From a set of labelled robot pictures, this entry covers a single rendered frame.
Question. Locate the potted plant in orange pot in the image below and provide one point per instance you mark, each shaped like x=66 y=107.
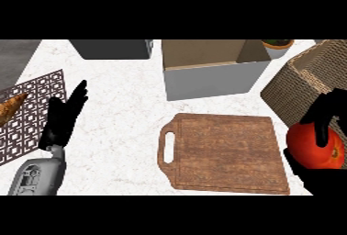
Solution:
x=277 y=47

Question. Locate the brown wooden cutting board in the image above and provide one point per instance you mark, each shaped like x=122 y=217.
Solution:
x=225 y=153

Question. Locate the tan wicker basket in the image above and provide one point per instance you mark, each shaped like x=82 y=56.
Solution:
x=302 y=85

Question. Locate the grey open box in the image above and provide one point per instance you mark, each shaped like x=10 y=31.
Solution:
x=206 y=73

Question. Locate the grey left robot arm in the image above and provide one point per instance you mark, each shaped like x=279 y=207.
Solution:
x=39 y=176

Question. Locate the orange-brown croissant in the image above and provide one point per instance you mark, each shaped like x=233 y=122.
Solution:
x=8 y=108

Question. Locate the brown patterned placemat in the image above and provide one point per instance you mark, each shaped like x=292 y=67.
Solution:
x=31 y=110

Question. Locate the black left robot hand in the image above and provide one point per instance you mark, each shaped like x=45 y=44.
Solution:
x=60 y=119

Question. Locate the red tomato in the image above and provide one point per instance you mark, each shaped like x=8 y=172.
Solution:
x=311 y=147

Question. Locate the dark grey appliance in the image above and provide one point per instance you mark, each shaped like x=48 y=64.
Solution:
x=112 y=49

